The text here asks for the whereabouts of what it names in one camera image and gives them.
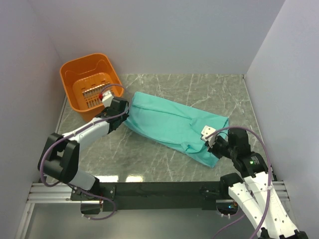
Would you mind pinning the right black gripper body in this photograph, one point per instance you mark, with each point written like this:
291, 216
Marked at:
221, 147

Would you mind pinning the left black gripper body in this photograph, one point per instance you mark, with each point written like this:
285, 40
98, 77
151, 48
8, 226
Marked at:
123, 117

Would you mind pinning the teal t-shirt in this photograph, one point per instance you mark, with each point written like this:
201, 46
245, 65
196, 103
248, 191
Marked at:
174, 125

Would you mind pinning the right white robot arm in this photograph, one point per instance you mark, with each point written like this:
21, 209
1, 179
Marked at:
252, 188

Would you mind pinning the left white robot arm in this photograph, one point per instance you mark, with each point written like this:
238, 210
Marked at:
60, 156

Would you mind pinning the orange plastic basket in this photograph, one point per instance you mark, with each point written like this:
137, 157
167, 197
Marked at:
83, 80

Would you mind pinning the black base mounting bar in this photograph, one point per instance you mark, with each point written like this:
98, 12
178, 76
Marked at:
115, 196

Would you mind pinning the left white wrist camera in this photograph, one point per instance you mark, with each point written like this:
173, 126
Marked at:
106, 98

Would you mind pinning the aluminium frame rail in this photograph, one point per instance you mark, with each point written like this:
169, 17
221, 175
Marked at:
41, 194

